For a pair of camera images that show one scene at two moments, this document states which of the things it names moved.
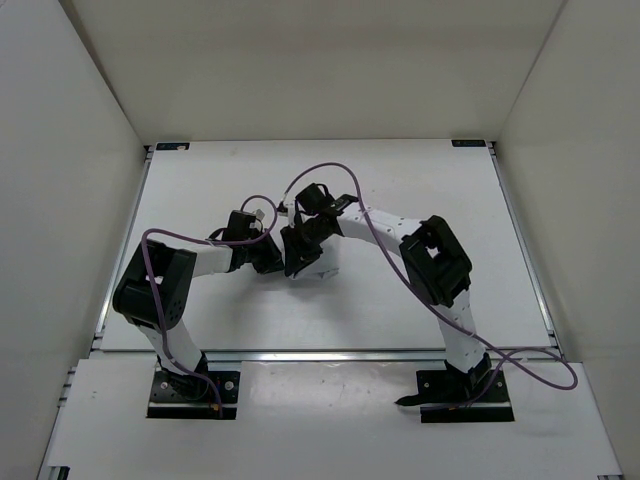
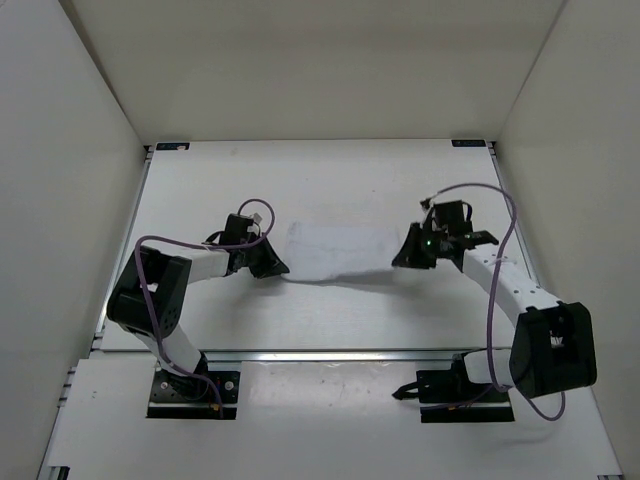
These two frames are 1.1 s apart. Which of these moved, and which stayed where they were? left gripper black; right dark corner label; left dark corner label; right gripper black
Moved: right gripper black
Stayed: left dark corner label; right dark corner label; left gripper black
